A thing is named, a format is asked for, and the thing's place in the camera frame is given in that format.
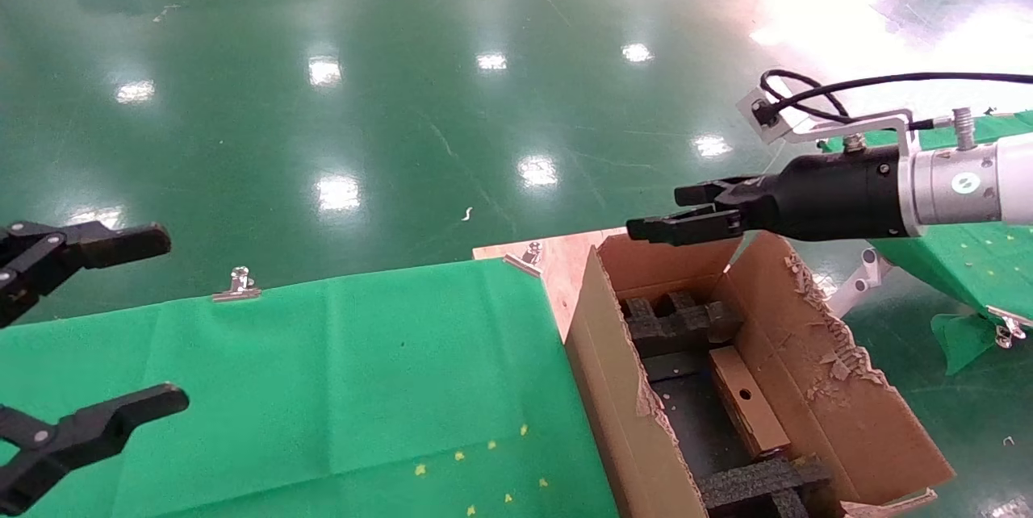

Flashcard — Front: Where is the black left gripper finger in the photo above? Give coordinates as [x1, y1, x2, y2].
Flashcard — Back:
[0, 385, 190, 517]
[0, 219, 173, 329]

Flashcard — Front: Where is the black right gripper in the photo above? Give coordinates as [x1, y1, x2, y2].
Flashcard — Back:
[626, 145, 917, 247]

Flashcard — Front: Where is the small cardboard box with hole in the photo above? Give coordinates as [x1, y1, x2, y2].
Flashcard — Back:
[709, 345, 790, 461]

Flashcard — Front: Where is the large open cardboard carton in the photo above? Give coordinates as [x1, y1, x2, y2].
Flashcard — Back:
[563, 229, 955, 518]

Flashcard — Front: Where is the black foam insert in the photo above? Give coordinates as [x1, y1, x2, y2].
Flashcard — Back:
[621, 290, 743, 357]
[698, 456, 832, 518]

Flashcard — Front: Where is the green tablecloth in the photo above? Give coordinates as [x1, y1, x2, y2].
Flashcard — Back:
[0, 258, 622, 518]
[819, 111, 1033, 378]

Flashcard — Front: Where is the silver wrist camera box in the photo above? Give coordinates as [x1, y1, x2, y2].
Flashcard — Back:
[736, 86, 796, 144]

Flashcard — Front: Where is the silver camera mount bracket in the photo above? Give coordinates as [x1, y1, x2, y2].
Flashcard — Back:
[787, 107, 981, 173]

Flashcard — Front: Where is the black camera cable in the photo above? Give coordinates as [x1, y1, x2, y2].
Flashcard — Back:
[759, 69, 1033, 132]

